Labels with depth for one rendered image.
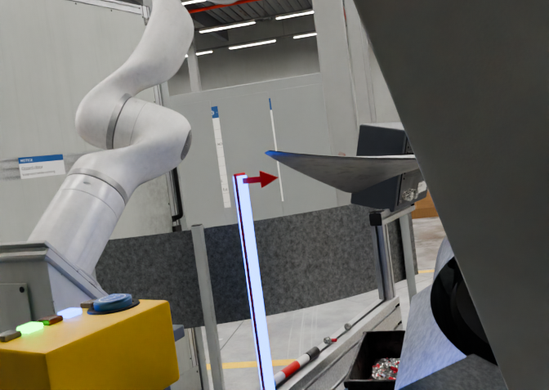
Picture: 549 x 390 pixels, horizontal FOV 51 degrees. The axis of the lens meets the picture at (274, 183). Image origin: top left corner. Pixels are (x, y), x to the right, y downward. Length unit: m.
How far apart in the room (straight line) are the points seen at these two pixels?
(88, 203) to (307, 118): 5.68
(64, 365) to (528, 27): 0.44
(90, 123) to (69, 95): 1.35
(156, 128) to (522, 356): 0.80
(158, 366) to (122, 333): 0.07
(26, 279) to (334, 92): 4.13
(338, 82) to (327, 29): 0.45
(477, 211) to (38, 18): 2.26
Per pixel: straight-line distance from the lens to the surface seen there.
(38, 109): 2.43
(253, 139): 6.74
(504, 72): 0.33
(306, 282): 2.48
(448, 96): 0.35
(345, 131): 4.87
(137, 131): 1.16
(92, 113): 1.19
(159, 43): 1.24
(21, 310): 0.98
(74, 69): 2.58
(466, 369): 0.63
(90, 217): 1.04
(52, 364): 0.55
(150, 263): 2.43
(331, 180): 0.82
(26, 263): 0.95
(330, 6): 5.00
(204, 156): 6.91
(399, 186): 1.34
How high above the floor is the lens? 1.21
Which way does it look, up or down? 3 degrees down
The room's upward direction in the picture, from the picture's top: 7 degrees counter-clockwise
